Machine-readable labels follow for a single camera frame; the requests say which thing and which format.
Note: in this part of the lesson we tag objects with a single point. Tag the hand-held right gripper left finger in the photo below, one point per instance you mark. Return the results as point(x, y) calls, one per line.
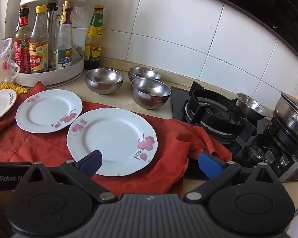
point(93, 164)

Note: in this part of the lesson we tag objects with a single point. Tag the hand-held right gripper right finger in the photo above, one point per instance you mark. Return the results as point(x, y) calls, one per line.
point(209, 164)

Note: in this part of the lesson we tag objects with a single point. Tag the large floral white plate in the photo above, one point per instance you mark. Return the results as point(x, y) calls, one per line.
point(114, 138)

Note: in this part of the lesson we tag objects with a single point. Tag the medium floral white plate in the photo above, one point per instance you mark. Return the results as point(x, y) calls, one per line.
point(48, 110)

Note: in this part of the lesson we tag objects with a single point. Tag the small floral white plate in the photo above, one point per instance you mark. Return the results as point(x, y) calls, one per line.
point(0, 103)

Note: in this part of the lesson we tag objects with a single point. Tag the stainless steel bowl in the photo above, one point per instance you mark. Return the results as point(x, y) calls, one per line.
point(150, 93)
point(144, 73)
point(104, 80)

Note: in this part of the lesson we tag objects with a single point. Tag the red cloth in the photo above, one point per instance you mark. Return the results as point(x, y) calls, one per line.
point(39, 148)

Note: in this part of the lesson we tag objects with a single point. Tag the black burner grate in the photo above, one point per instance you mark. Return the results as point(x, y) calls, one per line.
point(213, 115)
point(283, 138)

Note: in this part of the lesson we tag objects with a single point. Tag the black glass gas stove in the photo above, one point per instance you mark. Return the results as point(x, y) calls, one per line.
point(178, 104)

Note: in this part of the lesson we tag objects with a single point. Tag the flared steel bowl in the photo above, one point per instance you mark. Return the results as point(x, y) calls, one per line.
point(252, 106)

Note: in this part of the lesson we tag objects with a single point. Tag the yellow chenille cloth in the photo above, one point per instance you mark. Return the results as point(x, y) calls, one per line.
point(7, 88)

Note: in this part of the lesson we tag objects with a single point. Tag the steel pot with lid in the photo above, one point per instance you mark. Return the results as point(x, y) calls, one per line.
point(290, 111)

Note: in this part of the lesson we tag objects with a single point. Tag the white two-tier condiment rack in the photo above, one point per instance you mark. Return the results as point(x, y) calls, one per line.
point(75, 65)

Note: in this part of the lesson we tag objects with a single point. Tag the clear plastic bag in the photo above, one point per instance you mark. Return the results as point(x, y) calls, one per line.
point(2, 62)

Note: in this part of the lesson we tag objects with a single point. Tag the green yellow label sauce bottle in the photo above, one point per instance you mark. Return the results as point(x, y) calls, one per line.
point(94, 37)

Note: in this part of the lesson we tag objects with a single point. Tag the clear bottle purple yellow label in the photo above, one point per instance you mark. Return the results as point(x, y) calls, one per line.
point(63, 37)

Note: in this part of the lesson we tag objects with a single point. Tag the yellow cap vinegar bottle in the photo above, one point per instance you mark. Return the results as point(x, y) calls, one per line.
point(39, 44)

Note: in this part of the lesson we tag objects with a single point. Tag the red label dark sauce bottle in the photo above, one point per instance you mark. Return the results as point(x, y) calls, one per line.
point(22, 44)

